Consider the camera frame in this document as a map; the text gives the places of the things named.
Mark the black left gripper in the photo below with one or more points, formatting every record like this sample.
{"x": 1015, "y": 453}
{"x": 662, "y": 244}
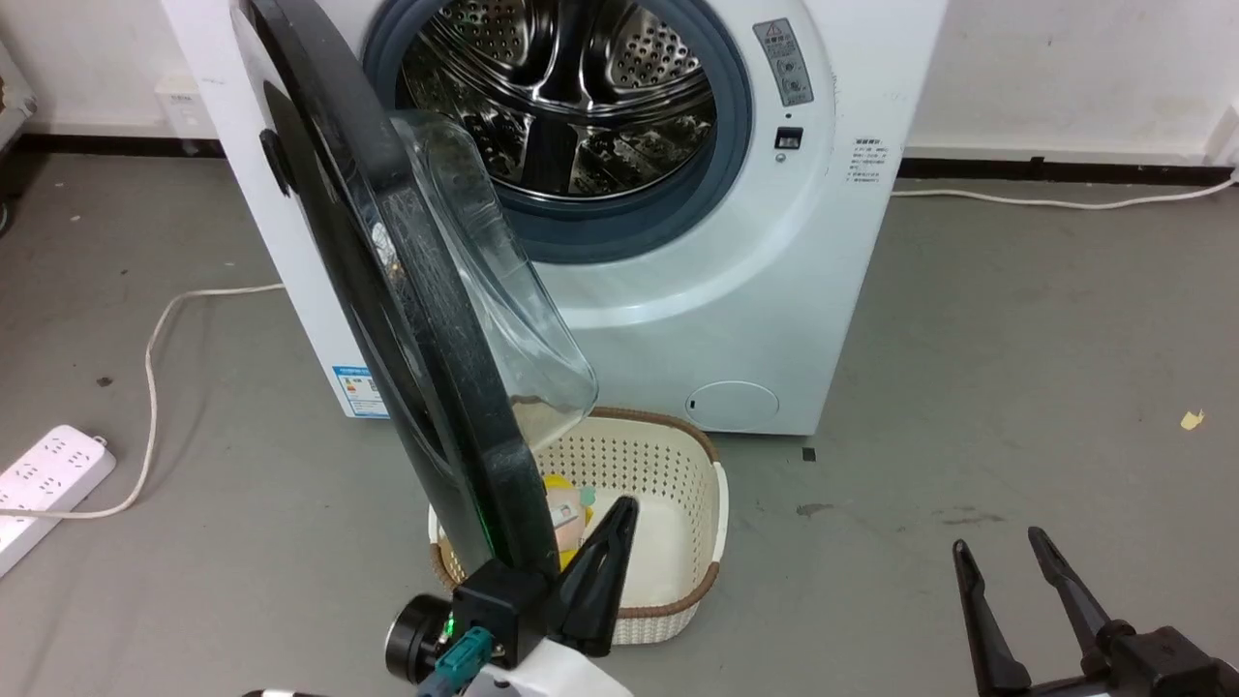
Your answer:
{"x": 503, "y": 605}

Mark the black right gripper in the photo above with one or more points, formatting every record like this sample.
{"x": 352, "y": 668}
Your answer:
{"x": 1162, "y": 668}

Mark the black round glass washer door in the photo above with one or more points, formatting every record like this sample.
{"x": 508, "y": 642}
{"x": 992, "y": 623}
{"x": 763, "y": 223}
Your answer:
{"x": 426, "y": 319}

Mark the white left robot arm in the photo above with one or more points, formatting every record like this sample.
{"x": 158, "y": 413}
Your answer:
{"x": 552, "y": 678}

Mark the white front-load washing machine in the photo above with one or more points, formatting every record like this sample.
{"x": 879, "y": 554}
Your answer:
{"x": 774, "y": 290}

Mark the yellow toy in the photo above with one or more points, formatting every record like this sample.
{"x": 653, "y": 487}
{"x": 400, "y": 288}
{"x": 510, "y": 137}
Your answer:
{"x": 563, "y": 518}

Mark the cream perforated laundry basket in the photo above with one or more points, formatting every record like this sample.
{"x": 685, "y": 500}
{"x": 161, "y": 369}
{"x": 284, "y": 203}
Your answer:
{"x": 682, "y": 484}

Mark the black cylinder on left wrist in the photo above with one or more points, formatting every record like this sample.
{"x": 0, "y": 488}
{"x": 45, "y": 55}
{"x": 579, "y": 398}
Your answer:
{"x": 416, "y": 639}

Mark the yellow paper scrap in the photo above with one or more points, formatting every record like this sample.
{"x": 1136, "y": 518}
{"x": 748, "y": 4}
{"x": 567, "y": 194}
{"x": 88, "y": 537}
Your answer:
{"x": 1192, "y": 419}

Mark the blue energy label sticker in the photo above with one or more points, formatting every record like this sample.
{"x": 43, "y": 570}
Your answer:
{"x": 360, "y": 392}

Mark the grey warning sticker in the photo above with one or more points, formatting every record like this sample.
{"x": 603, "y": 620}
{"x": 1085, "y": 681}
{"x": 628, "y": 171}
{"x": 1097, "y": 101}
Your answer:
{"x": 784, "y": 60}

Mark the white power strip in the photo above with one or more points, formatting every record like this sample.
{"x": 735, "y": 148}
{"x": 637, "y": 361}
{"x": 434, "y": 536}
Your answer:
{"x": 44, "y": 474}

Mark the white furniture edge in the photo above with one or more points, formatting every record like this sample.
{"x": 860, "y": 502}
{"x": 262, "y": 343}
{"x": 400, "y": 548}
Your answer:
{"x": 15, "y": 97}

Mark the white wall socket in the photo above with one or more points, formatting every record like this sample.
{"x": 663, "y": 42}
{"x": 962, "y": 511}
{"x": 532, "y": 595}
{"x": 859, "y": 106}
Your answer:
{"x": 184, "y": 108}

